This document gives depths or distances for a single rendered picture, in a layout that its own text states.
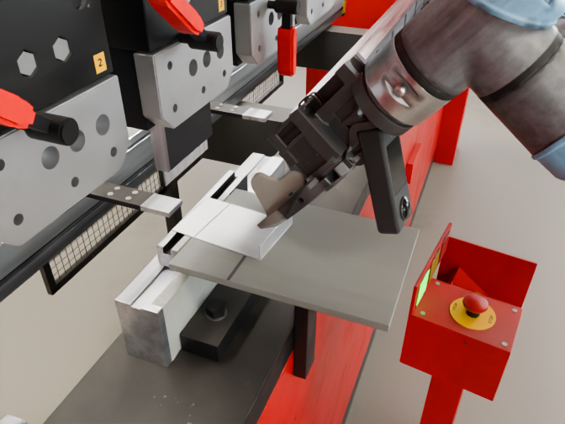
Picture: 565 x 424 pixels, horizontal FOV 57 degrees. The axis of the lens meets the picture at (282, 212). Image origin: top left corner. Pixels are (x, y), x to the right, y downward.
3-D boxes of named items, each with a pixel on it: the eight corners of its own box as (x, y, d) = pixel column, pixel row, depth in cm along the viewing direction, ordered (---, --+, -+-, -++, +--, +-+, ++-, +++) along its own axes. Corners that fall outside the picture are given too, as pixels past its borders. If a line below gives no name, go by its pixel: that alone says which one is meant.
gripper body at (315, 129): (295, 116, 59) (367, 44, 51) (345, 172, 60) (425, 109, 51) (261, 144, 53) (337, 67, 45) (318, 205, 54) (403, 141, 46)
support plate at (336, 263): (388, 332, 54) (388, 325, 53) (169, 269, 62) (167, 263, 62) (418, 235, 68) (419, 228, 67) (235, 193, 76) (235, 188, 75)
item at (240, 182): (180, 270, 65) (176, 251, 63) (159, 264, 66) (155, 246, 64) (247, 190, 80) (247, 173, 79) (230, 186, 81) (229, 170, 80)
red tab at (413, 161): (409, 184, 162) (413, 164, 158) (403, 182, 162) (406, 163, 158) (418, 161, 173) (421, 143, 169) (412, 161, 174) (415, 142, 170)
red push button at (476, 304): (481, 328, 83) (486, 312, 81) (456, 319, 85) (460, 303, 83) (487, 313, 86) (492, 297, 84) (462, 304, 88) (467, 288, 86)
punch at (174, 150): (172, 188, 60) (161, 111, 55) (158, 184, 61) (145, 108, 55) (213, 150, 68) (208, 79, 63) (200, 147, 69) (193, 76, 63)
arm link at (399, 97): (462, 83, 48) (441, 116, 43) (425, 113, 52) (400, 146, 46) (409, 22, 48) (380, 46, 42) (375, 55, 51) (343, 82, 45)
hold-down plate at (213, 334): (219, 363, 65) (217, 347, 63) (181, 351, 67) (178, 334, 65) (302, 230, 88) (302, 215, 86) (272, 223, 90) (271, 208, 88)
